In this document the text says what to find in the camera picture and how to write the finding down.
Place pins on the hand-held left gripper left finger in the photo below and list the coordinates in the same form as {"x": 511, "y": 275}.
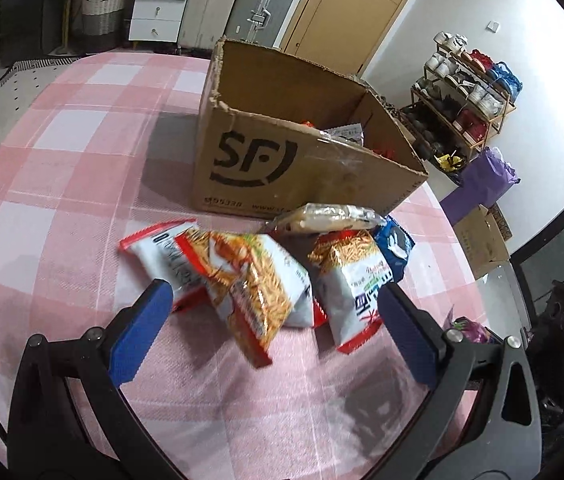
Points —
{"x": 144, "y": 330}

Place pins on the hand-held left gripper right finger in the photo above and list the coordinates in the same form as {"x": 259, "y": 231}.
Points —
{"x": 407, "y": 330}

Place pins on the purple snack packet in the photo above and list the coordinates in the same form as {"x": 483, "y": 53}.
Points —
{"x": 469, "y": 331}

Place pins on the orange white noodle packet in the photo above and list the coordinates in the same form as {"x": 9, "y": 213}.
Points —
{"x": 352, "y": 280}

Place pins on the white red-edged snack packet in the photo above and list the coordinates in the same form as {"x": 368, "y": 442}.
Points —
{"x": 161, "y": 255}

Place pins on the blue snack packet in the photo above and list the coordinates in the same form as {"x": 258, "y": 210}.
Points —
{"x": 394, "y": 247}

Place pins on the orange noodle snack packet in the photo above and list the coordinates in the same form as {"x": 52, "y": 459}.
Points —
{"x": 257, "y": 295}

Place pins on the clear cracker packet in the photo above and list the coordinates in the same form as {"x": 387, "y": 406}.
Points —
{"x": 322, "y": 217}

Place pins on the red triangular snack packet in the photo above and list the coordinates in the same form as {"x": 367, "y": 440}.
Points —
{"x": 384, "y": 151}

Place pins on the silver snack packet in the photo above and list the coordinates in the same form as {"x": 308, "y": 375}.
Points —
{"x": 344, "y": 133}

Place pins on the brown cardboard box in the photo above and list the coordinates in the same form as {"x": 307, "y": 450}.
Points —
{"x": 262, "y": 160}

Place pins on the large brown paper bag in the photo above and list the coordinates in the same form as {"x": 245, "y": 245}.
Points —
{"x": 482, "y": 245}

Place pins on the purple bag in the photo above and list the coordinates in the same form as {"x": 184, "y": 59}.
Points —
{"x": 482, "y": 180}

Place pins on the yellow crumpled wrapper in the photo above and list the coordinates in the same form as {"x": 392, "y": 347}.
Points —
{"x": 449, "y": 160}

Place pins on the scattered pile of shoes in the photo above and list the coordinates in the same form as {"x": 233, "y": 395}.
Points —
{"x": 396, "y": 112}

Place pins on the wooden shoe rack with shoes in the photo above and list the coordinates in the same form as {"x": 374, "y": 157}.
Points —
{"x": 482, "y": 95}

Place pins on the dotted floor rug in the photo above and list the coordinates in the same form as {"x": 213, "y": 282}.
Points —
{"x": 6, "y": 85}

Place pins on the woven laundry basket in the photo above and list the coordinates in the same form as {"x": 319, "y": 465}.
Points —
{"x": 101, "y": 15}

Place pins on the white drawer desk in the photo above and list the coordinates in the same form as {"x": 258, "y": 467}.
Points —
{"x": 156, "y": 10}

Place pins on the tan wooden door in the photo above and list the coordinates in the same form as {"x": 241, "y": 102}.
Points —
{"x": 352, "y": 5}

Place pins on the beige suitcase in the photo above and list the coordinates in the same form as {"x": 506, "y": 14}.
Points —
{"x": 216, "y": 0}

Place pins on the silver suitcase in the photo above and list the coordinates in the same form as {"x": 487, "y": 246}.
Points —
{"x": 262, "y": 5}

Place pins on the white light switch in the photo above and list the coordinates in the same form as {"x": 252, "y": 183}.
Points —
{"x": 493, "y": 26}

